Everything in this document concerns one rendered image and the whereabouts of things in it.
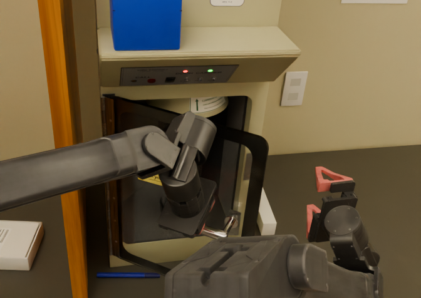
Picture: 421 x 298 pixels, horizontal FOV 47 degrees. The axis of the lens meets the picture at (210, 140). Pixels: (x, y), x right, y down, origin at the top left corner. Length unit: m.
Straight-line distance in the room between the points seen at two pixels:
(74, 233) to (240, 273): 0.62
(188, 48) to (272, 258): 0.43
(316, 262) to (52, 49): 0.49
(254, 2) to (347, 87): 0.77
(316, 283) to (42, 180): 0.33
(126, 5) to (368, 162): 1.11
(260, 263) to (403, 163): 1.32
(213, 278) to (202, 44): 0.48
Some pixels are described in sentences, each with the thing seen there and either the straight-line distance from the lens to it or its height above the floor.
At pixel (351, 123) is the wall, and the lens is 1.66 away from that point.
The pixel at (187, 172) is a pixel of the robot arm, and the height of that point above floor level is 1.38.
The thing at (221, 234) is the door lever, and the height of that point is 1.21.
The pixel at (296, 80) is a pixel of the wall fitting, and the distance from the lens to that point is 1.48.
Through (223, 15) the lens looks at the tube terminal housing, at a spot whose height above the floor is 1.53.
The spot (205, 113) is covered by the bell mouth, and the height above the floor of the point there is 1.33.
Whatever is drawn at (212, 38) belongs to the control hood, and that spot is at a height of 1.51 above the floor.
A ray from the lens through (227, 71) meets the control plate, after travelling 0.82.
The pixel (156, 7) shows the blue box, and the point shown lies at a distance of 0.72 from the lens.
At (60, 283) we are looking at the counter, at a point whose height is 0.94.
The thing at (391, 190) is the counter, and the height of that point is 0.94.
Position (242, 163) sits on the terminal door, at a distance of 0.81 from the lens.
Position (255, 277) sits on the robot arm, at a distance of 0.38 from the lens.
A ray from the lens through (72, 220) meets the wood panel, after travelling 0.94.
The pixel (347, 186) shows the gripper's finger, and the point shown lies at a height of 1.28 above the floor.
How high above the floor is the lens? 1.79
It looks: 32 degrees down
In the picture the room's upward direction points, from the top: 5 degrees clockwise
